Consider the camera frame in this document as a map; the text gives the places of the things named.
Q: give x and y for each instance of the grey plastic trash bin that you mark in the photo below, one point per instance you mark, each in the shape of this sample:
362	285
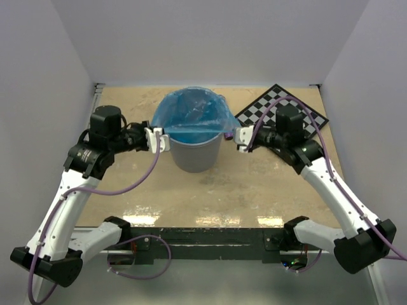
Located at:
196	157

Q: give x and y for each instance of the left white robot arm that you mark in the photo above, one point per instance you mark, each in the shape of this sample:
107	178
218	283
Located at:
51	253

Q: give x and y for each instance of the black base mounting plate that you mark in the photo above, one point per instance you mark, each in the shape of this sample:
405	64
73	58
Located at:
257	238

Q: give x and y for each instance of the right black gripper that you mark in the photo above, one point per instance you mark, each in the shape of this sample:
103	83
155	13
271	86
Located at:
255	144

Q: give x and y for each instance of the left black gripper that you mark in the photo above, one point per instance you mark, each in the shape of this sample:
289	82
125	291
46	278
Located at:
142	126

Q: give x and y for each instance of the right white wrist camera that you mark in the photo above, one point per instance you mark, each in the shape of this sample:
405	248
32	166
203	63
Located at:
242	138

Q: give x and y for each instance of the purple glitter toy microphone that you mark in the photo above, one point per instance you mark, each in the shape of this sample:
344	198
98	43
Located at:
228	136

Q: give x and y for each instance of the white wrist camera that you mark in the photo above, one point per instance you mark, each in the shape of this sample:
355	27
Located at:
157	140
242	138

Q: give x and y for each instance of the left aluminium rail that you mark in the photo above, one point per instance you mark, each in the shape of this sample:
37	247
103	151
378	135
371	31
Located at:
96	95

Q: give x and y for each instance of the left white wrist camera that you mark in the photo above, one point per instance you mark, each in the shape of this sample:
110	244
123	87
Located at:
157	140

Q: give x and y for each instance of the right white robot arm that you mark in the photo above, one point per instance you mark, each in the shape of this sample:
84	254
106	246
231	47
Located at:
363	238

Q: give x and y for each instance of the blue plastic trash bag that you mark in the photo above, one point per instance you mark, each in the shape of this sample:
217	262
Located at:
194	115

